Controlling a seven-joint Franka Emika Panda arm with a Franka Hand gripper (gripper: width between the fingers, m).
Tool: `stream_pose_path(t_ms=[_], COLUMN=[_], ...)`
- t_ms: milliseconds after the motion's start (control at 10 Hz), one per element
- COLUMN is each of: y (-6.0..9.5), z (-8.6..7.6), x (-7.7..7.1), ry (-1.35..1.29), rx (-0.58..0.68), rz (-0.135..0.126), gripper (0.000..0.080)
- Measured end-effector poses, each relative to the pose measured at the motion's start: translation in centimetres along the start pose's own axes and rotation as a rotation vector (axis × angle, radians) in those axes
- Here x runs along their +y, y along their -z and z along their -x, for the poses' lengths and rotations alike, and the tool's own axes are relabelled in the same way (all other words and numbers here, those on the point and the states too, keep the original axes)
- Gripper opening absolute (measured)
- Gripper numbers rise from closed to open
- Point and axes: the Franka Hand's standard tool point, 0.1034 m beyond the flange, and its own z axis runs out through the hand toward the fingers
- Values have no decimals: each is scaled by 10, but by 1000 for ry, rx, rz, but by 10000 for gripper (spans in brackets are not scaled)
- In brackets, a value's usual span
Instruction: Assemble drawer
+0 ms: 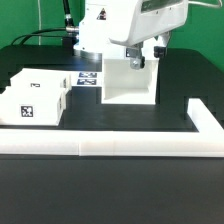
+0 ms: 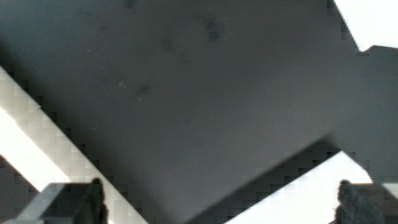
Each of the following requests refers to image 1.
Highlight black cable with connector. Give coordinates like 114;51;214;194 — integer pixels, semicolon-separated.
10;0;80;46

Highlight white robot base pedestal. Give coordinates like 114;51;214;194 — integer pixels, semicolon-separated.
74;0;129;61

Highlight white marker tag sheet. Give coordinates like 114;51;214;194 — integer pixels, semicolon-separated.
71;71;102;87

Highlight white drawer cabinet box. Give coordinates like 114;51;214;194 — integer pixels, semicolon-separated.
101;39;160;106

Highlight white foam border frame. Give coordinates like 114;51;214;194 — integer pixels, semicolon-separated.
0;98;224;157

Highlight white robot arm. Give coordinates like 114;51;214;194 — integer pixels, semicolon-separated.
107;0;222;70

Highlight white rear drawer tray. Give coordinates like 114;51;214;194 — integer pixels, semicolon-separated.
10;68;72;92

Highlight white front drawer tray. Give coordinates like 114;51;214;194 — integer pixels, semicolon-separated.
0;87;66;126

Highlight white drawer tray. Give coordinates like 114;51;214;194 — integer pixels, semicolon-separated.
10;68;72;92
0;87;66;126

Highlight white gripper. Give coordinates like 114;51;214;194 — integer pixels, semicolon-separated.
109;0;188;70

